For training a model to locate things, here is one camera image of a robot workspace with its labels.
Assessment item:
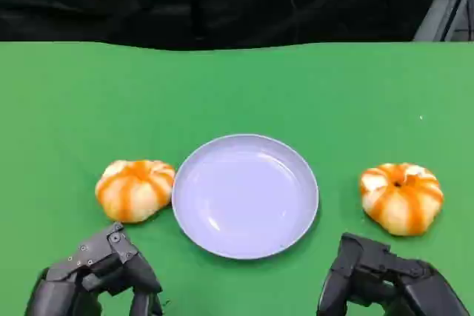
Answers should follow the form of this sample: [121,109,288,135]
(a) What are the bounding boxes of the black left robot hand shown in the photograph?
[24,221,164,316]

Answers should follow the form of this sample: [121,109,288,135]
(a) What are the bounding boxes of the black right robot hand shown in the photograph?
[316,232,470,316]

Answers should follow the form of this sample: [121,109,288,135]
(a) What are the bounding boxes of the orange and white bread roll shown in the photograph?
[358,162,444,237]
[95,159,176,224]

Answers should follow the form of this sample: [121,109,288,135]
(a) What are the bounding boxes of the lilac plate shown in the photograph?
[171,132,320,260]

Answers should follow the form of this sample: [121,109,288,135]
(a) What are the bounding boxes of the green table cloth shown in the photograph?
[0,39,474,316]

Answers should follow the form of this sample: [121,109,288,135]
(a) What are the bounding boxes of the grey metal frame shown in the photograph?
[413,0,474,42]

